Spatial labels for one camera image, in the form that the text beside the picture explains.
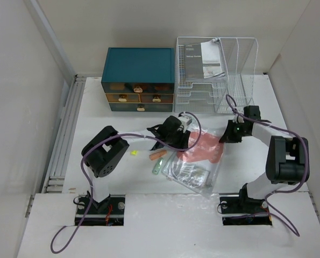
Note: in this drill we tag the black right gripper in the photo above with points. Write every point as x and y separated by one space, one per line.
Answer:
227 137

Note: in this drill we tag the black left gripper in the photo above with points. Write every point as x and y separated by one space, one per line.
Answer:
183 139

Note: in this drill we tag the grey Canon setup guide booklet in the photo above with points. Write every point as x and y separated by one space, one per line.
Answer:
203 61

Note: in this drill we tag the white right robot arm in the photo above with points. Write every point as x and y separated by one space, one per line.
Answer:
287 161

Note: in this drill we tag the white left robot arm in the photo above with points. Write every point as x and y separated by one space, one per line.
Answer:
102 154

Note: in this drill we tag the orange translucent capsule tube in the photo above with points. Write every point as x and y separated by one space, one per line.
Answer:
157 155

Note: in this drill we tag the green translucent capsule tube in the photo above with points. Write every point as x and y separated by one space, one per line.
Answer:
157 167

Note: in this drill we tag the teal drawer organizer box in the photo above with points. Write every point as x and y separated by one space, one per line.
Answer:
139 79

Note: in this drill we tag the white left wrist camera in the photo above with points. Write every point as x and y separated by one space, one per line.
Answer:
185 120

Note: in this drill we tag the white wire mesh file rack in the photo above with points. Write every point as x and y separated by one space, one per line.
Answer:
209 96

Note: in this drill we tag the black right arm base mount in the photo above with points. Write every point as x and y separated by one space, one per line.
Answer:
239 210

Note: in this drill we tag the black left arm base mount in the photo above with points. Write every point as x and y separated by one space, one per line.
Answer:
109 212

